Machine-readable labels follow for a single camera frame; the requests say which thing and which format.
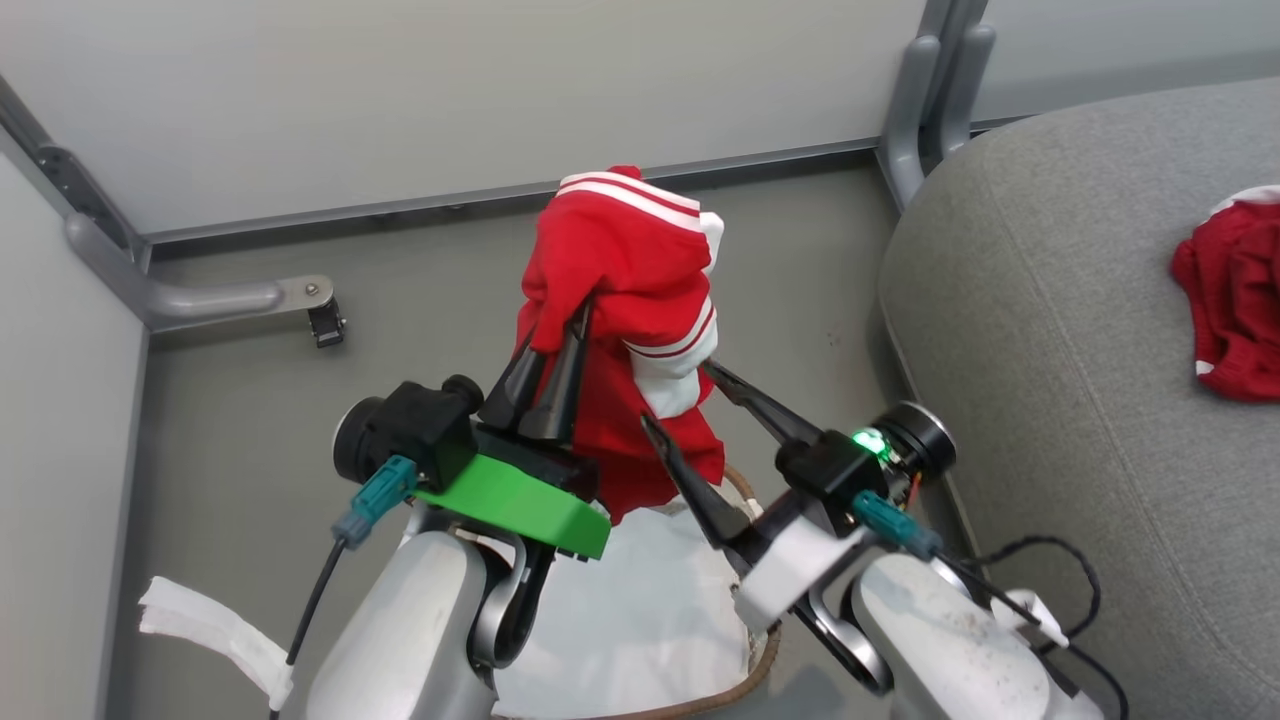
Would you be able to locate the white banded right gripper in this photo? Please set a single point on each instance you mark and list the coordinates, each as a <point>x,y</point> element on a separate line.
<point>795,570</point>

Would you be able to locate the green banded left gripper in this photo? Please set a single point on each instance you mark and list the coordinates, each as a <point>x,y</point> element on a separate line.
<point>520,495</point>

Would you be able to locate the red garment with thin stripes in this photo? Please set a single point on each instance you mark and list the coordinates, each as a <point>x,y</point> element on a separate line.
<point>620,300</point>

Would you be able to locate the red jersey with number print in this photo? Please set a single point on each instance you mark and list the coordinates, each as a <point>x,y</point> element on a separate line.
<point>1235,300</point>

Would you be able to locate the grey fabric sofa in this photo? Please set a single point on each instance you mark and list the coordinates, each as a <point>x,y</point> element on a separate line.
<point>1050,350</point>

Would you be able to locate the white garment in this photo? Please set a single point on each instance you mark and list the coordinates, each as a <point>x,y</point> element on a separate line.
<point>640,610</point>

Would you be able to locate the white wicker-rimmed laundry basket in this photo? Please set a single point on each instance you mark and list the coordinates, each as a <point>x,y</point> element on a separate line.
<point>745,660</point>

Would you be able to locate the black caster wheel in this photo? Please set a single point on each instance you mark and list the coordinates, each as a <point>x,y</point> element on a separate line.
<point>327,324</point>

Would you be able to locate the grey partition foot with plate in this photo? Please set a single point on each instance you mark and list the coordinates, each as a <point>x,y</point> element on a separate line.
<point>200,298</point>

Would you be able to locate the grey curved partition foot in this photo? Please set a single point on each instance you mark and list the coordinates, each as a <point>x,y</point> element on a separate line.
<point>905,110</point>
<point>965,90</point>

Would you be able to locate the white fabric strip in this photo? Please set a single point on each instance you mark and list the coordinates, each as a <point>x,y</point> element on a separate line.
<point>210,630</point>

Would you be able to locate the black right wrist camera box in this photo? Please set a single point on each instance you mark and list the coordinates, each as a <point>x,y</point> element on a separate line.
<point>850,460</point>

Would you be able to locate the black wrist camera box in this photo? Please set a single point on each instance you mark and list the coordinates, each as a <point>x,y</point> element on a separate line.
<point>850,460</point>
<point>410,425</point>

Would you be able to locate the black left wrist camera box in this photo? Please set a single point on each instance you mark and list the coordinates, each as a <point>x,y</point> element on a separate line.
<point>410,425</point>

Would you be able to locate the grey partition bottom rail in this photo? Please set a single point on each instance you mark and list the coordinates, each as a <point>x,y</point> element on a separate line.
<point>400,205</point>

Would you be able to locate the black partition hinge bracket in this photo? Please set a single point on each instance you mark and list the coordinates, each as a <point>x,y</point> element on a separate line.
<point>85,200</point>

